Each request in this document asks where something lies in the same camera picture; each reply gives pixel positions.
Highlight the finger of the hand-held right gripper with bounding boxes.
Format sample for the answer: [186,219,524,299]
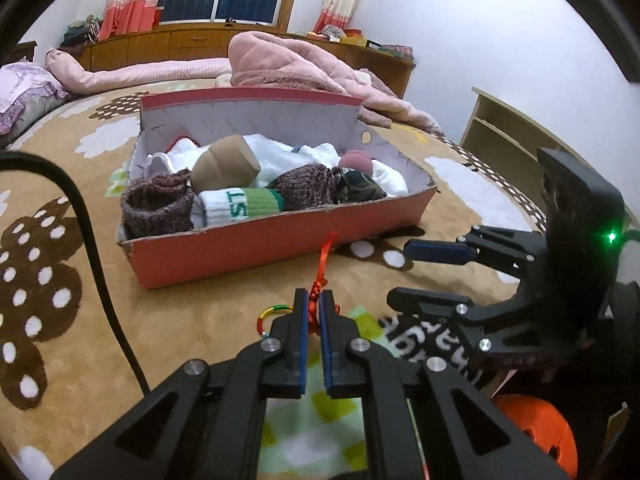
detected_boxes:
[387,285,520,352]
[402,226,549,282]

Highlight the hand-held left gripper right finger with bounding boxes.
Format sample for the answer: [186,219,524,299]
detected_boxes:
[319,289,571,480]

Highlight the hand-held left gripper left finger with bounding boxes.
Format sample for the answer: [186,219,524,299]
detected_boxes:
[50,287,311,480]

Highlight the red cord keyring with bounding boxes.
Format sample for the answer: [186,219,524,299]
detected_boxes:
[256,232,341,336]

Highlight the red cardboard box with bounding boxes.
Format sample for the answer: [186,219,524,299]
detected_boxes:
[116,87,438,291]

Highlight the dark patterned sock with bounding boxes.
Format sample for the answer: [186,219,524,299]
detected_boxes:
[335,170,387,205]

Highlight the mauve sock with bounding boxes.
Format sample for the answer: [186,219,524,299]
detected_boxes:
[339,150,375,173]

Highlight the maroon knit sock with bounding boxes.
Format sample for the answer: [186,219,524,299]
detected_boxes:
[120,169,196,238]
[270,164,343,211]

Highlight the white and green sock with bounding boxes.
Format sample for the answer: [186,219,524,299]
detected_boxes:
[195,186,286,231]

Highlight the white knit glove red trim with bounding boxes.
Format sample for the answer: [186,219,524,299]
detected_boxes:
[242,134,301,188]

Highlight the tan sock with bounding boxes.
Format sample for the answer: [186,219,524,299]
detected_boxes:
[191,135,262,193]

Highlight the white sock red trim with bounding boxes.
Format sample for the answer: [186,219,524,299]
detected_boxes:
[146,136,206,173]

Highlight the wooden shelf unit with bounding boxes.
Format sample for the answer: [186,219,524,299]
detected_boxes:
[457,87,640,241]

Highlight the orange plastic ball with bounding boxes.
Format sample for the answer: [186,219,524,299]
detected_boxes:
[492,394,581,478]

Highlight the colourful stack of books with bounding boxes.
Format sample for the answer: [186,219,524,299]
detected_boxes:
[367,40,415,60]

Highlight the pink fleece blanket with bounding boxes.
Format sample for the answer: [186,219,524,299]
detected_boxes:
[227,31,446,136]

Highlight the small items on cabinet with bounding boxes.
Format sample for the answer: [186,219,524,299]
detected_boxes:
[307,24,366,43]

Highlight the wooden window cabinet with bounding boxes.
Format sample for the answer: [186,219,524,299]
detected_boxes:
[75,22,418,101]

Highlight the pile of dark clothes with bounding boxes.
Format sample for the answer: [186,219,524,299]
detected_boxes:
[60,15,103,48]

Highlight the black cable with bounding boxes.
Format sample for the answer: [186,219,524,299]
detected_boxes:
[0,150,153,398]

